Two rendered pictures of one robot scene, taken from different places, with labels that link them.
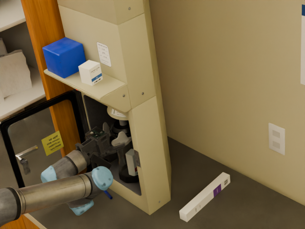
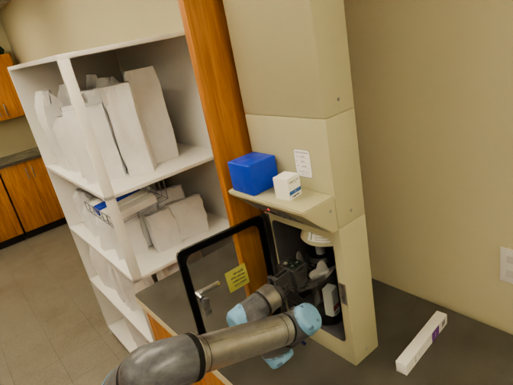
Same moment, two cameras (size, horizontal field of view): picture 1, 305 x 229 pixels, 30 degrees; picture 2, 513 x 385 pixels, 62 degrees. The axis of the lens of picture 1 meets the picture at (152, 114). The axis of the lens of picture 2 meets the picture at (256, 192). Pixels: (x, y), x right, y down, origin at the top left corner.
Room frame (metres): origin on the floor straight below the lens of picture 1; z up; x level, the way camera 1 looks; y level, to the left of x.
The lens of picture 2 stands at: (0.59, 0.21, 1.95)
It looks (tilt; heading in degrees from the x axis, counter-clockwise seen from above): 21 degrees down; 3
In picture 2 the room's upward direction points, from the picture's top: 11 degrees counter-clockwise
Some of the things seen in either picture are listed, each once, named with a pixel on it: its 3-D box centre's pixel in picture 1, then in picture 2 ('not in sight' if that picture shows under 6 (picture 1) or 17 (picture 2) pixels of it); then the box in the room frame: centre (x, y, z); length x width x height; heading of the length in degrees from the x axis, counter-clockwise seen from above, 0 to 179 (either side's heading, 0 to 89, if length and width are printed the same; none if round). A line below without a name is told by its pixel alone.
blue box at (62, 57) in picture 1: (65, 57); (253, 173); (1.76, 0.27, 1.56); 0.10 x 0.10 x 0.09; 38
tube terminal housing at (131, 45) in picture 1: (132, 100); (329, 224); (1.80, 0.07, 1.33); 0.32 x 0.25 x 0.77; 38
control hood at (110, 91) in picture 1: (86, 89); (279, 208); (1.69, 0.21, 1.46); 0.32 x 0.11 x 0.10; 38
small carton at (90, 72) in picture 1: (90, 72); (287, 186); (1.65, 0.18, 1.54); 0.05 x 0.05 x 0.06; 46
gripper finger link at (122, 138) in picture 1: (123, 137); (322, 268); (1.68, 0.12, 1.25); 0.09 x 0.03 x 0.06; 104
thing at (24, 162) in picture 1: (25, 166); (206, 306); (1.68, 0.48, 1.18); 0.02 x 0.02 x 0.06; 32
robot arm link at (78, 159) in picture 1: (76, 161); (268, 297); (1.60, 0.29, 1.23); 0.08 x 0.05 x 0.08; 39
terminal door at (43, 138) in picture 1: (49, 151); (233, 286); (1.75, 0.40, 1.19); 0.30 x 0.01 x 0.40; 122
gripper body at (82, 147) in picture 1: (93, 146); (288, 280); (1.65, 0.22, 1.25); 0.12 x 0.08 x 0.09; 129
